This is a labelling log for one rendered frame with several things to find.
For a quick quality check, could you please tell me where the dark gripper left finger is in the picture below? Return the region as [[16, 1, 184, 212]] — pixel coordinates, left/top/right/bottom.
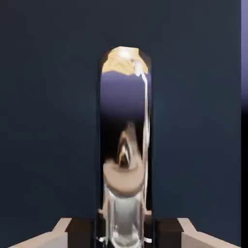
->
[[8, 217, 96, 248]]

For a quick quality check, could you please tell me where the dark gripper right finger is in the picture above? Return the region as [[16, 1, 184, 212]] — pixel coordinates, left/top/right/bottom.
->
[[155, 217, 239, 248]]

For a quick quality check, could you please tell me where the shiny curved metal handle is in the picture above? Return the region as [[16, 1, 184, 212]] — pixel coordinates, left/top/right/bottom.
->
[[96, 46, 155, 248]]

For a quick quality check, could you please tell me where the dark blue cabinet door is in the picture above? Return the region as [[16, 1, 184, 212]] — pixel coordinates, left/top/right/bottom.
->
[[0, 0, 242, 248]]

